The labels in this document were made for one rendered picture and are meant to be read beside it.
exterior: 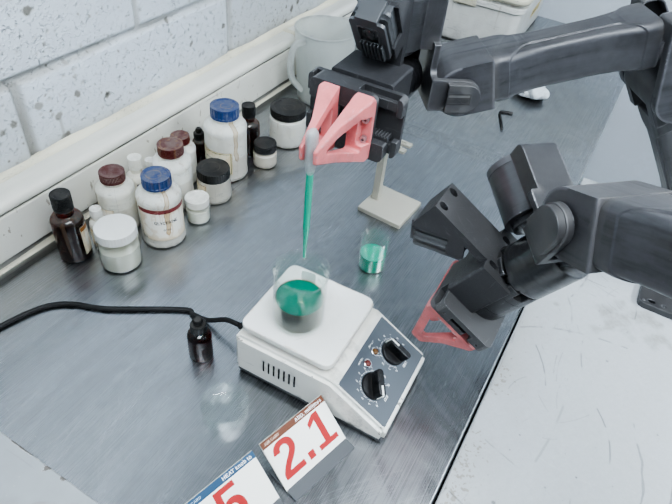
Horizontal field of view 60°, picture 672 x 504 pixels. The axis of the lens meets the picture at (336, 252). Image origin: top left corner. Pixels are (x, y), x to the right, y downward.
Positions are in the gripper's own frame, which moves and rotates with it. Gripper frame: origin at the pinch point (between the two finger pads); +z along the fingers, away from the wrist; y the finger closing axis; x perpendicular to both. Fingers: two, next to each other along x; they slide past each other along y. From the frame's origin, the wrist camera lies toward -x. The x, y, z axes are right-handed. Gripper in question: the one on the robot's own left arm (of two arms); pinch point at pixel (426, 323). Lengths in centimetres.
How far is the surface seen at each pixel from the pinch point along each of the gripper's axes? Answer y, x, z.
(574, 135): -77, 10, 8
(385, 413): 7.7, 4.0, 7.1
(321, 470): 16.0, 2.6, 11.2
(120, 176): -2.0, -40.7, 25.8
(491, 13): -105, -21, 16
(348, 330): 3.7, -5.3, 6.3
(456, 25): -105, -26, 25
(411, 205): -32.4, -6.7, 16.8
